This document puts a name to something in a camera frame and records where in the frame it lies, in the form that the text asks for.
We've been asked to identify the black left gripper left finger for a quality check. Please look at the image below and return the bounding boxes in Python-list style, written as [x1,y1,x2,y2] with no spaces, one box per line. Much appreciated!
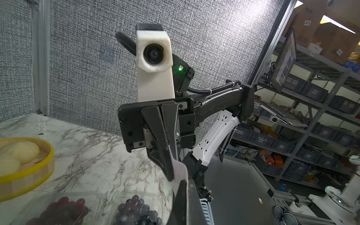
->
[167,180,187,225]

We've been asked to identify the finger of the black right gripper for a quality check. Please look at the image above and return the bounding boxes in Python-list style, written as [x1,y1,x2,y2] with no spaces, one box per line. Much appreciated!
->
[141,102,179,178]

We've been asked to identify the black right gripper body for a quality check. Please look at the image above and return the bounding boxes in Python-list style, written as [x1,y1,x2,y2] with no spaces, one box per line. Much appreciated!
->
[118,97,197,152]

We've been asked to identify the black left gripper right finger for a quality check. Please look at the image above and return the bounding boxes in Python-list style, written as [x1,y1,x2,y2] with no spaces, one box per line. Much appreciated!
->
[187,180,207,225]

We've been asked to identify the white fruit sticker sheet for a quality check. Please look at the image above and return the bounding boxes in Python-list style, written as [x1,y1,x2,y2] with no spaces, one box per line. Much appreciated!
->
[166,144,188,196]

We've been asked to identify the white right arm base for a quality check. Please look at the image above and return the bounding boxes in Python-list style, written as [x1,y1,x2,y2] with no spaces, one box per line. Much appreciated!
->
[193,110,240,167]

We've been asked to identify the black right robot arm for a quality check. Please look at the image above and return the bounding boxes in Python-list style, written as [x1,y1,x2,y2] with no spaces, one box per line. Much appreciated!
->
[118,56,255,181]

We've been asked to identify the clear box of blueberries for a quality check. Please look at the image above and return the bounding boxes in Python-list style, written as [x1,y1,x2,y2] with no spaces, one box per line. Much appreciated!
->
[106,191,170,225]

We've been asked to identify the clear box green red grapes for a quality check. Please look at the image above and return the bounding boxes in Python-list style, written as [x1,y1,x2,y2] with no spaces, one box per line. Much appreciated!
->
[11,191,104,225]

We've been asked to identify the left steamed bun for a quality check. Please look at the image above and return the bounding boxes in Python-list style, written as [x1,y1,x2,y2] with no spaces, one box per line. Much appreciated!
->
[1,141,40,165]

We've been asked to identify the steamed bun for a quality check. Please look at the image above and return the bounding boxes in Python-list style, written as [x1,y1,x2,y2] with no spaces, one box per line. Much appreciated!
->
[1,141,40,165]
[0,156,21,176]

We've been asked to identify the yellow bamboo steamer basket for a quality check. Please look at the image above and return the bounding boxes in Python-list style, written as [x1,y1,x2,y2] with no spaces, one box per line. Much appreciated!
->
[1,137,55,202]

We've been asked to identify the right steamed bun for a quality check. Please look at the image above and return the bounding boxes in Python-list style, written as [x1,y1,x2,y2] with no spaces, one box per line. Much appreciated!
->
[0,156,21,176]

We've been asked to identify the metal storage shelf rack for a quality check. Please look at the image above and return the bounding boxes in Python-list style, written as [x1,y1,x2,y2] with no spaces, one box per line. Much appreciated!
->
[224,44,360,189]

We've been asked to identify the computer monitor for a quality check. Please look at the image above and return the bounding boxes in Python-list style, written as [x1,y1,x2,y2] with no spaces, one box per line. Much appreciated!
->
[271,26,297,92]

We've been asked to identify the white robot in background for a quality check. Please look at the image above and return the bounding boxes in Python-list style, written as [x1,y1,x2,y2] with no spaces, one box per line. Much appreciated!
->
[308,155,360,225]

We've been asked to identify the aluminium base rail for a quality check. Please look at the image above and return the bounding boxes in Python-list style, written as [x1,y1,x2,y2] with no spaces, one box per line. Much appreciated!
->
[199,198,215,225]

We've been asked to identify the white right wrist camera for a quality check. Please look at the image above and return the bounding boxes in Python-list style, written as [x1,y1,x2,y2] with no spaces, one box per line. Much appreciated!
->
[136,23,175,102]

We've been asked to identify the black corrugated right cable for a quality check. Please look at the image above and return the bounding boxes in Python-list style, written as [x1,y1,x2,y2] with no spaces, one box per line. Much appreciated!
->
[115,31,242,95]

